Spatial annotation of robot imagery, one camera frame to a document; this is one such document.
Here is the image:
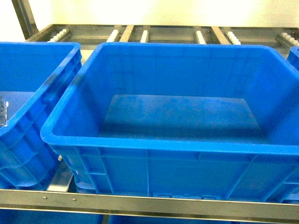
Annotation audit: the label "large blue middle crate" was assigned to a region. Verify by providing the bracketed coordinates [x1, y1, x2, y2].
[40, 43, 299, 203]

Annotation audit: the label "blue left crate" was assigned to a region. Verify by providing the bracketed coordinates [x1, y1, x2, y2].
[0, 42, 82, 190]

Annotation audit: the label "steel roller rack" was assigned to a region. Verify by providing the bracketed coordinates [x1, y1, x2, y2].
[0, 0, 299, 224]

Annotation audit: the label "clear metal object at edge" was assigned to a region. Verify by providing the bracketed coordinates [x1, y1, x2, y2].
[0, 96, 9, 126]

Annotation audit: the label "blue right crate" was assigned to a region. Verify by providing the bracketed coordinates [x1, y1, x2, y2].
[287, 46, 299, 70]

